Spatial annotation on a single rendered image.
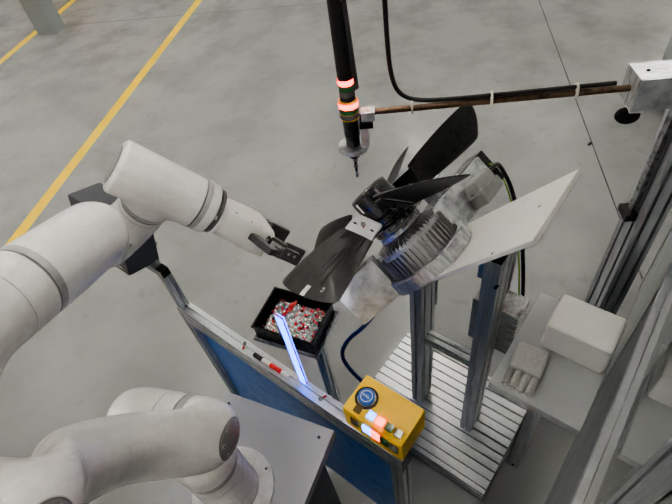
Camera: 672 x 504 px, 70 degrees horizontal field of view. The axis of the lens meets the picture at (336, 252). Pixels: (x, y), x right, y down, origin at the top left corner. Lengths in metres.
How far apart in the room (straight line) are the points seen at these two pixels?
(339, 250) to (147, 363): 1.71
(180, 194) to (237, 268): 2.22
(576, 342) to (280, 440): 0.80
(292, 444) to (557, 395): 0.70
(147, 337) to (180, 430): 2.07
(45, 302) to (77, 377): 2.37
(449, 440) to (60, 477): 1.78
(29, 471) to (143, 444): 0.23
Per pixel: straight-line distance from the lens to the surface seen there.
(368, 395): 1.15
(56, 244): 0.60
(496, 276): 1.32
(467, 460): 2.16
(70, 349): 3.07
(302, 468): 1.23
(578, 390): 1.47
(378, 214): 1.32
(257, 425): 1.30
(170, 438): 0.81
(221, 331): 1.62
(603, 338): 1.43
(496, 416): 2.24
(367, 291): 1.40
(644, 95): 1.18
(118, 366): 2.84
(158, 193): 0.75
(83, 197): 1.66
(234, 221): 0.78
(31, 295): 0.57
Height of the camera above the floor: 2.12
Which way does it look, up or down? 47 degrees down
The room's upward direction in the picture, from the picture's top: 11 degrees counter-clockwise
